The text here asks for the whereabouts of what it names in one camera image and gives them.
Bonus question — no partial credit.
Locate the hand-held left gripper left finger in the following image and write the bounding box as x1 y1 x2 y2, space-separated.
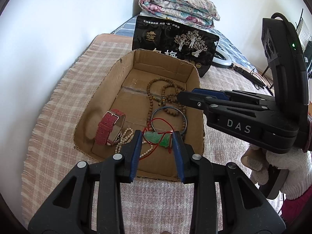
28 130 143 234

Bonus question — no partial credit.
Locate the white pearl necklace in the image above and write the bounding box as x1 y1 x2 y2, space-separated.
113 128 154 161

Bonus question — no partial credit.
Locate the folded floral quilt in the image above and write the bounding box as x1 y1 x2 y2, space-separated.
138 0 220 28

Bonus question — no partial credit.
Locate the cardboard box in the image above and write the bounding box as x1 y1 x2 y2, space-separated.
73 49 206 182

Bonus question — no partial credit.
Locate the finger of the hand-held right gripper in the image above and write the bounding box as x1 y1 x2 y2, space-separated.
177 91 275 117
191 88 274 100

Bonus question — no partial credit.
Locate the person's right hand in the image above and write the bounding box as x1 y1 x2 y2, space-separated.
241 146 312 200

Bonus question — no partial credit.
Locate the black folded tripod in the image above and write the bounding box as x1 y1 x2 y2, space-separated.
233 65 269 88

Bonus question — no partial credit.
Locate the black clothes rack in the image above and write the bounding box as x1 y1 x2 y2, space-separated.
296 8 312 54

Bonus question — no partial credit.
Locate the striped hanging towel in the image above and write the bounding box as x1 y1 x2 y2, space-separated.
298 19 312 50

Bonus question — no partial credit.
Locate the black printed bag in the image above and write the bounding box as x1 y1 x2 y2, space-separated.
132 15 220 78

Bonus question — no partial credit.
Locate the red strap wristwatch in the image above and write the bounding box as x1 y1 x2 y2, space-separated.
95 109 126 147

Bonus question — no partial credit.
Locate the brown bead necklace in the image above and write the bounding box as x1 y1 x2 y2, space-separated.
146 77 187 134

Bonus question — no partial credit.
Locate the blue patterned bedsheet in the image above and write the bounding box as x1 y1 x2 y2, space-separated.
111 15 256 71

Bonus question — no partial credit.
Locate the green jade pendant red cord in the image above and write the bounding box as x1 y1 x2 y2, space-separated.
143 118 176 155

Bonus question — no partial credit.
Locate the pink plaid blanket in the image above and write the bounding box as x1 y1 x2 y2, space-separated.
21 34 276 225

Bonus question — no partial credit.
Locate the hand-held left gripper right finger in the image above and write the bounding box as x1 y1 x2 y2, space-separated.
172 130 285 234

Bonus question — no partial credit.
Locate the person's right forearm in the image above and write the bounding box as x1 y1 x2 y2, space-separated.
280 192 312 225

